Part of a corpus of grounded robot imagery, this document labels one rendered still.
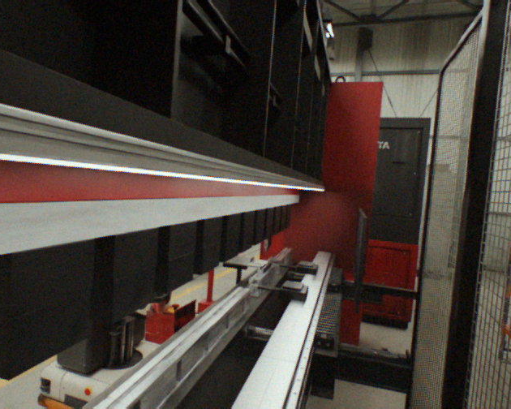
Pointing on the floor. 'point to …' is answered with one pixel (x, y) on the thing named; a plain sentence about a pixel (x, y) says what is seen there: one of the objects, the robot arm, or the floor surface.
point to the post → (474, 202)
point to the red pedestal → (207, 294)
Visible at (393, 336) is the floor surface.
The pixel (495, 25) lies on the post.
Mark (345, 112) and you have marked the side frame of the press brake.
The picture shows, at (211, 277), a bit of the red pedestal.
